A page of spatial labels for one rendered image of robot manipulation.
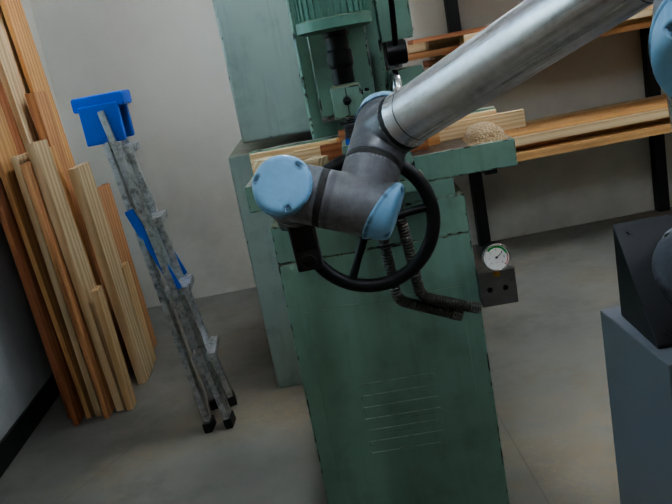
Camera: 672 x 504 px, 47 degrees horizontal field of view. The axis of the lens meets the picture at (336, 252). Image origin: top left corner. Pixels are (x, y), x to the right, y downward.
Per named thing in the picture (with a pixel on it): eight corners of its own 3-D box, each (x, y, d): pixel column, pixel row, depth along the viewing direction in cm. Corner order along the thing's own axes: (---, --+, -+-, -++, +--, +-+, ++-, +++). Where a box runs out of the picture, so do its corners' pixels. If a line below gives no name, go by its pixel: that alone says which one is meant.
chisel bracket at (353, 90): (336, 126, 178) (329, 89, 176) (337, 121, 192) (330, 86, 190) (368, 120, 178) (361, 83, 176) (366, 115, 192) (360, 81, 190)
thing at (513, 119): (296, 168, 185) (293, 151, 184) (297, 167, 187) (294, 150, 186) (526, 126, 182) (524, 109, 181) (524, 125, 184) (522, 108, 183)
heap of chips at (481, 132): (469, 145, 169) (466, 128, 168) (460, 138, 182) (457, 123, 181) (510, 138, 168) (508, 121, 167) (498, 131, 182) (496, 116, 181)
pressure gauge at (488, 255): (485, 281, 169) (480, 246, 167) (482, 277, 172) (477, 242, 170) (513, 276, 168) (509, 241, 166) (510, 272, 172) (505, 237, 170)
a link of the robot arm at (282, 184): (307, 222, 111) (241, 207, 112) (316, 232, 123) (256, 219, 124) (322, 159, 111) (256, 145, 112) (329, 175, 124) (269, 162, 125)
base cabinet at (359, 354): (332, 537, 192) (274, 266, 175) (335, 427, 248) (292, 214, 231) (512, 509, 189) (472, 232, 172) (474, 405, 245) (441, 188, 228)
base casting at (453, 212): (276, 266, 175) (267, 227, 173) (292, 214, 231) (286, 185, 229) (472, 231, 173) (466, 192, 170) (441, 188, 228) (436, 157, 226)
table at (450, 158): (243, 222, 163) (237, 195, 161) (258, 196, 192) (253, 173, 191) (529, 171, 159) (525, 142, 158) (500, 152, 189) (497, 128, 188)
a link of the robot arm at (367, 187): (411, 159, 115) (330, 142, 116) (395, 225, 109) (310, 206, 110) (405, 193, 123) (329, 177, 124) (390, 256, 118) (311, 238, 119)
